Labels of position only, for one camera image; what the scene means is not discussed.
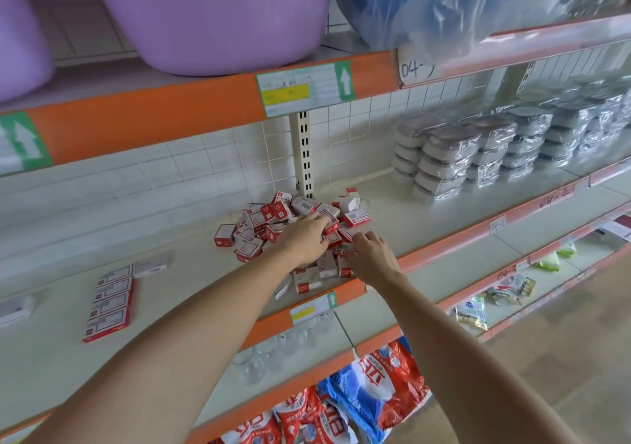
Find stacks of wrapped containers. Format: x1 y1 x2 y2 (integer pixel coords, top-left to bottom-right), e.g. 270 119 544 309
391 82 631 204

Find person's right hand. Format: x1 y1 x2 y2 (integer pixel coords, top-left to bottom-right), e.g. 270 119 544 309
340 232 400 288

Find purple plastic basin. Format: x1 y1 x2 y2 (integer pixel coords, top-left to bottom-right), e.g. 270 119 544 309
0 0 57 105
74 0 337 78

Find pile of large red bags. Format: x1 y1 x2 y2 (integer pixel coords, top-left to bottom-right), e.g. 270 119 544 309
207 335 433 444

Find white perforated shelf upright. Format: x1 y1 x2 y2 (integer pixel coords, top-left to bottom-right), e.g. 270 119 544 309
290 111 317 199

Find large label with green arrow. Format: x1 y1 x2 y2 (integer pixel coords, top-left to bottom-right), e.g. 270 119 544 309
255 59 357 121
0 111 53 175

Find blue plastic bag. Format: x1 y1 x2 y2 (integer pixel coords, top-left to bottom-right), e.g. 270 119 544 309
332 0 631 66

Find white shelf with orange edges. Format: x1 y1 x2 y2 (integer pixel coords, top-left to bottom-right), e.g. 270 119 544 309
0 5 631 444

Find person's left forearm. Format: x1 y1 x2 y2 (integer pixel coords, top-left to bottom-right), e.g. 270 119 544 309
24 251 297 444

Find cluster of clear glasses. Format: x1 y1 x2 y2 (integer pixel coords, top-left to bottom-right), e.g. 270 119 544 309
231 315 337 387

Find person's right forearm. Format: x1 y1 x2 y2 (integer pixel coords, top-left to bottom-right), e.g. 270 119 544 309
375 269 565 444

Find small price label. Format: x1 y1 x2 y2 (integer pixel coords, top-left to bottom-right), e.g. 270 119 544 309
288 292 339 328

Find pile of red white boxes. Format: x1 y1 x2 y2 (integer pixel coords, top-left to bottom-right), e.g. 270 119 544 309
214 187 374 298

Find person's left hand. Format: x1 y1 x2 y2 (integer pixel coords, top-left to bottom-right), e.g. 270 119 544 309
271 212 335 270

